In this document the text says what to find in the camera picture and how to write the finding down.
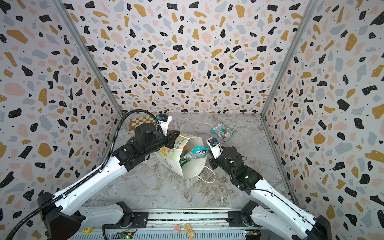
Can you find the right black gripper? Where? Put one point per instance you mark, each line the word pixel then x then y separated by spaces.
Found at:
pixel 214 162

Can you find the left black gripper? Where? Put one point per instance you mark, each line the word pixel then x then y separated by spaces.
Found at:
pixel 172 137

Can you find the white paper bag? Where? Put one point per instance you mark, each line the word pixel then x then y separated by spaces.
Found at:
pixel 170 158

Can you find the teal Fox's candy bag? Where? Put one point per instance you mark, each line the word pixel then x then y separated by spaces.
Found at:
pixel 196 153
pixel 223 131

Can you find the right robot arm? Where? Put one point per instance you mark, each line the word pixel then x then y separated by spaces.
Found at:
pixel 283 218

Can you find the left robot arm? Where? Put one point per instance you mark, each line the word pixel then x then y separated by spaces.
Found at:
pixel 65 214

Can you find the green Fox's candy bag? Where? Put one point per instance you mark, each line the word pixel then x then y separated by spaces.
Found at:
pixel 184 160

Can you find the wooden chessboard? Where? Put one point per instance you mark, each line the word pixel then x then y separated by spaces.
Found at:
pixel 136 122

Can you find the tan wooden card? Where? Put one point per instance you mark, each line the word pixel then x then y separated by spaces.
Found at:
pixel 189 231

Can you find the pink letter block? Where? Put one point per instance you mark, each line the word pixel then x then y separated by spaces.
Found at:
pixel 177 228

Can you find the yellow letter block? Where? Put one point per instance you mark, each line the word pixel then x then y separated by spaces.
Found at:
pixel 87 230

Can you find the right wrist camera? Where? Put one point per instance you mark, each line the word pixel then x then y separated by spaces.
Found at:
pixel 214 145

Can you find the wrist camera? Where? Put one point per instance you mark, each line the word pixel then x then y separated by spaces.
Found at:
pixel 164 121
pixel 214 145

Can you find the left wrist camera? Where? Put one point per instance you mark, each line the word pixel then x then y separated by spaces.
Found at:
pixel 164 121

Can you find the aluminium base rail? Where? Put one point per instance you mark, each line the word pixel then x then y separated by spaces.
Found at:
pixel 207 224

